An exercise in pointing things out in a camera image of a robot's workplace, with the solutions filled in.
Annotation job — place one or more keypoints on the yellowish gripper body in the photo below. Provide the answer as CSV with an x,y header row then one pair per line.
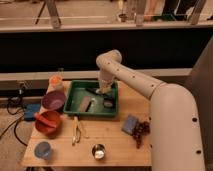
x,y
105,88

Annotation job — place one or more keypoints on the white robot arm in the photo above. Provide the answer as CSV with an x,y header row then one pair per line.
x,y
176,142

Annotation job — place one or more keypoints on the purple bowl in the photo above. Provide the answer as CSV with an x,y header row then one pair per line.
x,y
53,100

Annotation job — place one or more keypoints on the black utensil in tray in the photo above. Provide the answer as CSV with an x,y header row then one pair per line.
x,y
95,92

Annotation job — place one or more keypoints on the small dark round dish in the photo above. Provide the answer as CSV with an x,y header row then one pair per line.
x,y
108,103

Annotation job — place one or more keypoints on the green plastic tray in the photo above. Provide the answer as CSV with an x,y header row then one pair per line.
x,y
96,108

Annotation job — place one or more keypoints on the brown brush block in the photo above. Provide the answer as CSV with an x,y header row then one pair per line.
x,y
84,104

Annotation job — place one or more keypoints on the blue sponge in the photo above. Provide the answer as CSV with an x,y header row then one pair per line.
x,y
129,124

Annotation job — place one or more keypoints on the wooden tongs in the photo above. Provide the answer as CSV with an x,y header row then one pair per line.
x,y
78,131

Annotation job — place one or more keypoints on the bunch of dark grapes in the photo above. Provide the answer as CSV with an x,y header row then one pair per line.
x,y
141,129

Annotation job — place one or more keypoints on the small metal cup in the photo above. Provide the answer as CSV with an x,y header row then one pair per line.
x,y
98,151

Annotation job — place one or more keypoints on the blue box on floor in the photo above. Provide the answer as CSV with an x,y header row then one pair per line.
x,y
31,109

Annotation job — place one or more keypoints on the blue plastic cup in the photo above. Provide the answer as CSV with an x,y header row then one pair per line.
x,y
43,150

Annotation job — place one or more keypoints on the red bowl with handle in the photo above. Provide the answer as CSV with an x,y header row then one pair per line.
x,y
47,122

